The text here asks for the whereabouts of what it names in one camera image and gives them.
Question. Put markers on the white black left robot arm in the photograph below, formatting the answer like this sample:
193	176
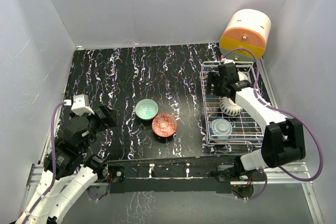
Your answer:
67	175

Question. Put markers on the floral cream bowl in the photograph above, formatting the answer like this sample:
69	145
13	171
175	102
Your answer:
242	76

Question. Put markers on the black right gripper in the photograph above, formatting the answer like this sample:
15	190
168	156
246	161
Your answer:
213	78

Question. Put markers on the black marble table mat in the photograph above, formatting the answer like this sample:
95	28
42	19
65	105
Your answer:
169	75

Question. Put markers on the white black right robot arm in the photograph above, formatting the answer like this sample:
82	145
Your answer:
283	140

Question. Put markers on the blue white patterned bowl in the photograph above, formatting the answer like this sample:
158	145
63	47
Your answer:
220	129

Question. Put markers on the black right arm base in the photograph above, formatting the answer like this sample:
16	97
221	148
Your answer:
228	175

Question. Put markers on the round pastel drawer cabinet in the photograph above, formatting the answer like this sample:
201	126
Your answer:
249	29

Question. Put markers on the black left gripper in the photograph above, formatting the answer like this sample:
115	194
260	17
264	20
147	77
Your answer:
110	115

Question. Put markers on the celadon green bowl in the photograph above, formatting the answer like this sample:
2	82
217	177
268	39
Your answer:
146	109

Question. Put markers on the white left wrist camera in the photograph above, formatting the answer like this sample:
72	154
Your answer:
81	106

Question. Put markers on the red patterned bowl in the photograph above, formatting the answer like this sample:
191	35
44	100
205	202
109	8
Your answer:
164	125

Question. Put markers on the white wire dish rack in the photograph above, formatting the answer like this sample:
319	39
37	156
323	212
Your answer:
245	129

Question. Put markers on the white bowl black striped outside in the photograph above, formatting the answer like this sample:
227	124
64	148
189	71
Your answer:
229	108

